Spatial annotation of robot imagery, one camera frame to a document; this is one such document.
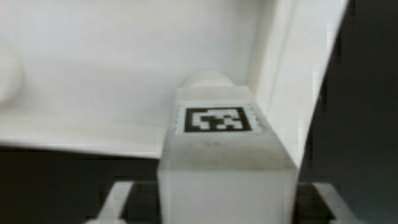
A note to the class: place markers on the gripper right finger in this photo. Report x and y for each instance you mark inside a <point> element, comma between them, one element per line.
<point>321,206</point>

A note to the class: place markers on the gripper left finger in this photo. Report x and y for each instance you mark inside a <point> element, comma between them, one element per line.
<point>131,204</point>

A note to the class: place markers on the white table leg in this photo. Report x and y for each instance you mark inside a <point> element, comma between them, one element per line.
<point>227,172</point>

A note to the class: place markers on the white square table top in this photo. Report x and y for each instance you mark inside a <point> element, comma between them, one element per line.
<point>106,52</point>

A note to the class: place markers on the white U-shaped fence frame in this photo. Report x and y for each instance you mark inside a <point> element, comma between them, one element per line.
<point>300,48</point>

